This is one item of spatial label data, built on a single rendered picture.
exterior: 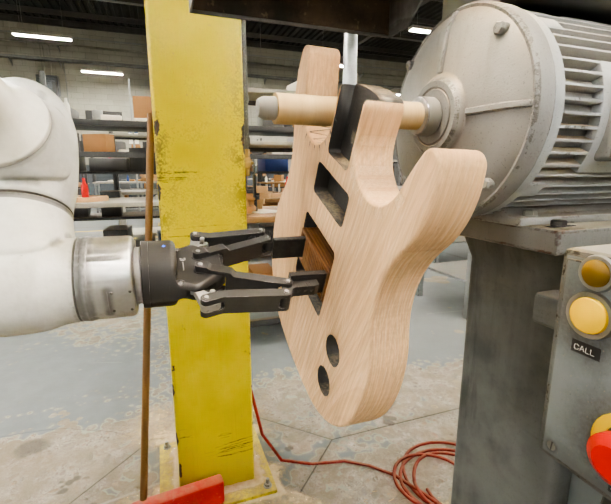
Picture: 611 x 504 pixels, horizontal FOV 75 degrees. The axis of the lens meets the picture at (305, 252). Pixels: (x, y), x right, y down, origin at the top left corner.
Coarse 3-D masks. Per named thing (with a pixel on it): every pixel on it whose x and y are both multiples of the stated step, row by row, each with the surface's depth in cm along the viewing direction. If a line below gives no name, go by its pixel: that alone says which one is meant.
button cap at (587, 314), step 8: (576, 304) 33; (584, 304) 32; (592, 304) 31; (600, 304) 31; (576, 312) 33; (584, 312) 32; (592, 312) 32; (600, 312) 31; (576, 320) 33; (584, 320) 32; (592, 320) 32; (600, 320) 31; (608, 320) 31; (584, 328) 32; (592, 328) 32; (600, 328) 31
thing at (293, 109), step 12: (276, 96) 42; (288, 96) 42; (300, 96) 42; (312, 96) 43; (324, 96) 43; (288, 108) 42; (300, 108) 42; (312, 108) 42; (324, 108) 43; (408, 108) 46; (420, 108) 47; (276, 120) 42; (288, 120) 42; (300, 120) 43; (312, 120) 43; (324, 120) 44; (408, 120) 47; (420, 120) 47
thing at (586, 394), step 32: (576, 256) 33; (608, 256) 31; (576, 288) 33; (576, 352) 34; (608, 352) 31; (576, 384) 34; (608, 384) 31; (544, 416) 37; (576, 416) 34; (608, 416) 31; (544, 448) 37; (576, 448) 34
